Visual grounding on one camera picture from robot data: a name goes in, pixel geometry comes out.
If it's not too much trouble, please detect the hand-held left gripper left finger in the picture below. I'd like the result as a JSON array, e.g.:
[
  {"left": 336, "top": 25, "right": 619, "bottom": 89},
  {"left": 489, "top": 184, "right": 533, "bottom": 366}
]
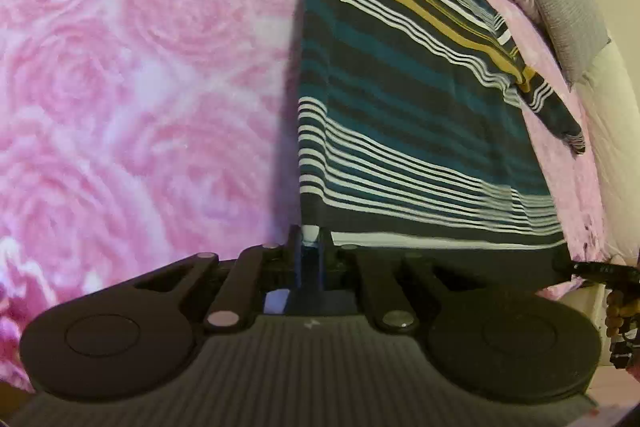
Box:
[{"left": 132, "top": 224, "right": 307, "bottom": 334}]

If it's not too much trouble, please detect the striped teal black shirt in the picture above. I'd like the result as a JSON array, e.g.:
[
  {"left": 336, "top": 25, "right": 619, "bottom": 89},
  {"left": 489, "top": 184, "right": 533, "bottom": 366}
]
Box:
[{"left": 0, "top": 0, "right": 587, "bottom": 295}]

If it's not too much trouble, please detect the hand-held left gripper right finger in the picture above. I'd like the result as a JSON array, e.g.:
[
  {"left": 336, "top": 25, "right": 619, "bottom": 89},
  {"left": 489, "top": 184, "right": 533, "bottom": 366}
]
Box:
[{"left": 312, "top": 227, "right": 452, "bottom": 336}]

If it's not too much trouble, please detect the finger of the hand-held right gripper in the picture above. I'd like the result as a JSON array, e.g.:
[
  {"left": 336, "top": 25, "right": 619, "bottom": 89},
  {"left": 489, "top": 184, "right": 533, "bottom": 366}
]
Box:
[{"left": 552, "top": 257, "right": 640, "bottom": 286}]

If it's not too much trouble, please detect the cream padded headboard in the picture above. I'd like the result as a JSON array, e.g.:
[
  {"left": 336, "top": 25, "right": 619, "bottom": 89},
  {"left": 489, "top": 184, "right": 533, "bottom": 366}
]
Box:
[{"left": 574, "top": 41, "right": 640, "bottom": 270}]

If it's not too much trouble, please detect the grey checked pillow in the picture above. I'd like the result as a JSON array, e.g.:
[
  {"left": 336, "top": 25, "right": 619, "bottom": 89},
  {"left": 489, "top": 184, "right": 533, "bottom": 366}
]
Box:
[{"left": 531, "top": 0, "right": 613, "bottom": 92}]

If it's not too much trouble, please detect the pink floral blanket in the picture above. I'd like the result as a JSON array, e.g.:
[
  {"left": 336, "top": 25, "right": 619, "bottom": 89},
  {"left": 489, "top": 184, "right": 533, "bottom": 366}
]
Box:
[{"left": 0, "top": 0, "right": 608, "bottom": 395}]

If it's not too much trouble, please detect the brown bead bracelet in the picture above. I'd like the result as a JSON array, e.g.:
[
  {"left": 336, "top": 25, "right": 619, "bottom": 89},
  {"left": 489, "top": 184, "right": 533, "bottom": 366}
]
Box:
[{"left": 605, "top": 289, "right": 629, "bottom": 340}]

